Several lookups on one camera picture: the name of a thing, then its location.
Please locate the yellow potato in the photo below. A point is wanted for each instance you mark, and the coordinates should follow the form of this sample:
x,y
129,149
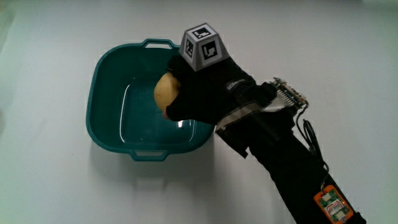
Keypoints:
x,y
165,92

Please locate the person's right hand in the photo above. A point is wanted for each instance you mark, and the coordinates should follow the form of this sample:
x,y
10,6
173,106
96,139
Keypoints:
x,y
211,93

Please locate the green circuit board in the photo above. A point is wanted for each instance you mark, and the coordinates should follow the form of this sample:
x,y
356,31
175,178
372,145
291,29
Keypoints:
x,y
290,92

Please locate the teal plastic basin plate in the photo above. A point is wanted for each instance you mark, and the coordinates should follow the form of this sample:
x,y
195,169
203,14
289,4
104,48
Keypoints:
x,y
112,93

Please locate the orange sensor module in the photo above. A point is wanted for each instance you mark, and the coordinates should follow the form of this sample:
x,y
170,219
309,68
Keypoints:
x,y
333,204

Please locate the person's right forearm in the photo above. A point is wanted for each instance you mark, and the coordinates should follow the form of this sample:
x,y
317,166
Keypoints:
x,y
289,155

